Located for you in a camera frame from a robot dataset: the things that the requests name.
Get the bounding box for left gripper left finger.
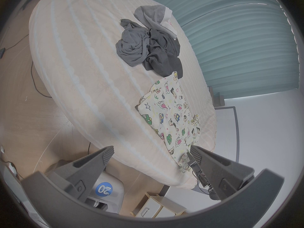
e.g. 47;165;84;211
48;146;115;202

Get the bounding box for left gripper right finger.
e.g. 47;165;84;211
190;145;254;201

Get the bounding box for white printed pyjama top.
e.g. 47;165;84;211
137;71;202;174

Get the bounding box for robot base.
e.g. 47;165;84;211
44;159;125;215

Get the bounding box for bed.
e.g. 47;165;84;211
28;0;238;190

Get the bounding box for pile of clothes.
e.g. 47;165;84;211
115;5;183;78

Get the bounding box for pale wooden small cabinet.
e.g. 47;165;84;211
130;191;188;220

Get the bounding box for grey bedside table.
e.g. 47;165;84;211
207;86;225;109

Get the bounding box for blue-green curtain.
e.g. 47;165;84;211
123;0;300;100

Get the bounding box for black cable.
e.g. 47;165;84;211
30;60;52;98

